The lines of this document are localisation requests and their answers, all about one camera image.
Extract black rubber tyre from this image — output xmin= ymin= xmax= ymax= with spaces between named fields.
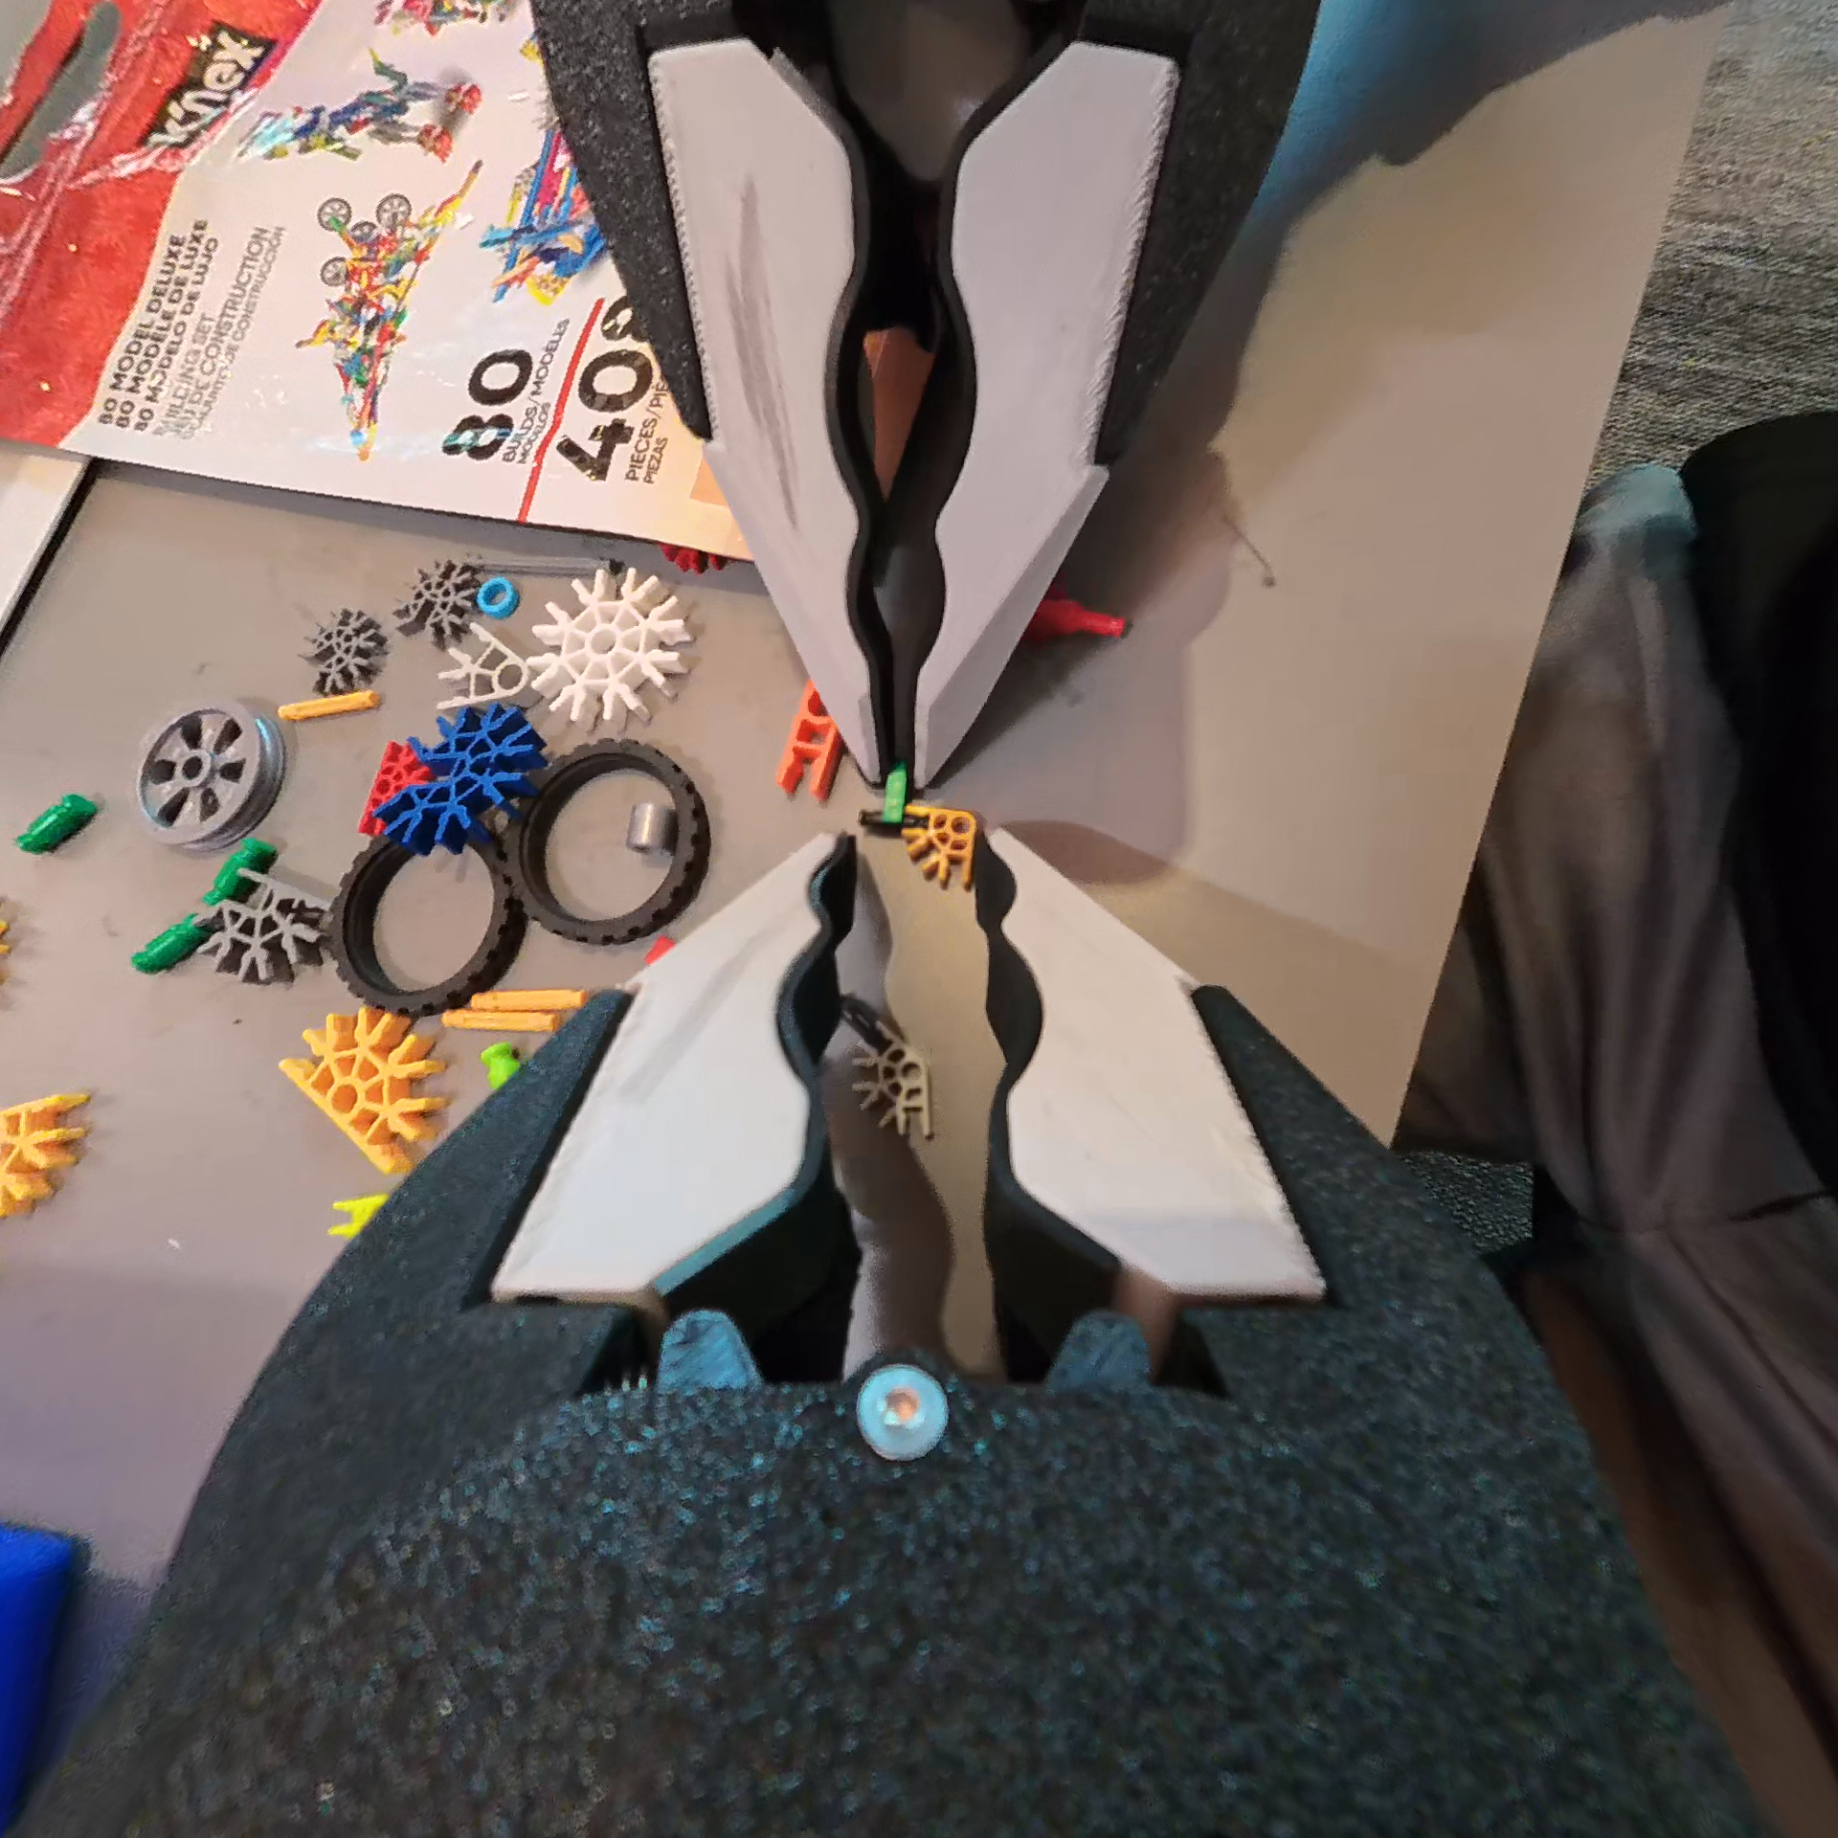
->
xmin=333 ymin=824 xmax=526 ymax=1011
xmin=516 ymin=736 xmax=715 ymax=948

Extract blue snowflake connector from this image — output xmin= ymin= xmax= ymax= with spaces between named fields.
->
xmin=382 ymin=702 xmax=551 ymax=858

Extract person's black top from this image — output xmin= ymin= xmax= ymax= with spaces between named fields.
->
xmin=1672 ymin=408 xmax=1838 ymax=1033

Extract blue plastic bin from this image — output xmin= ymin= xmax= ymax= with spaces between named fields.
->
xmin=0 ymin=1526 xmax=81 ymax=1725

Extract white snowflake connector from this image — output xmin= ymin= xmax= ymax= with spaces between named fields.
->
xmin=526 ymin=564 xmax=696 ymax=726

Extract dark grey fan connector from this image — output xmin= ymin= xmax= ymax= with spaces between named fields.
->
xmin=193 ymin=870 xmax=331 ymax=983

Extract yellow fan connector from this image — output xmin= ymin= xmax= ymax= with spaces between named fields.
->
xmin=0 ymin=1095 xmax=91 ymax=1219
xmin=278 ymin=1005 xmax=451 ymax=1175

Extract grey wheel hub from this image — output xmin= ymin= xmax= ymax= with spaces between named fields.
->
xmin=134 ymin=699 xmax=289 ymax=854

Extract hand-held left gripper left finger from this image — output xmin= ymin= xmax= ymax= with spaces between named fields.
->
xmin=487 ymin=830 xmax=862 ymax=1385

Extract red fan connector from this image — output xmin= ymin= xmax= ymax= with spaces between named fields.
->
xmin=359 ymin=736 xmax=431 ymax=838

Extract printed toy packaging bag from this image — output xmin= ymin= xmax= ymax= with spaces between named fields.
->
xmin=0 ymin=0 xmax=747 ymax=562

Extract light grey fan connector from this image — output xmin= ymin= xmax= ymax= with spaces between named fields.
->
xmin=840 ymin=1005 xmax=935 ymax=1143

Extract white fan connector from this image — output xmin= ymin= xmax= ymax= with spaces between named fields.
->
xmin=435 ymin=631 xmax=540 ymax=710

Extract dark grey snowflake connector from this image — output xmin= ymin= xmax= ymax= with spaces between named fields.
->
xmin=301 ymin=610 xmax=393 ymax=696
xmin=390 ymin=560 xmax=482 ymax=646

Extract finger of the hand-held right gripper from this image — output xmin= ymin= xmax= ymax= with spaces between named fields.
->
xmin=648 ymin=36 xmax=892 ymax=782
xmin=893 ymin=36 xmax=1183 ymax=787

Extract small yellow connector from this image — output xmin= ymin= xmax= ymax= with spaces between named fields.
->
xmin=899 ymin=806 xmax=984 ymax=891

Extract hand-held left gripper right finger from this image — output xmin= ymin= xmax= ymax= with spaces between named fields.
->
xmin=978 ymin=829 xmax=1329 ymax=1385

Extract orange connector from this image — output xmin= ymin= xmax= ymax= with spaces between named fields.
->
xmin=775 ymin=681 xmax=849 ymax=795

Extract person's grey trousers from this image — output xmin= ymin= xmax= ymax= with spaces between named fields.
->
xmin=1399 ymin=460 xmax=1838 ymax=1838

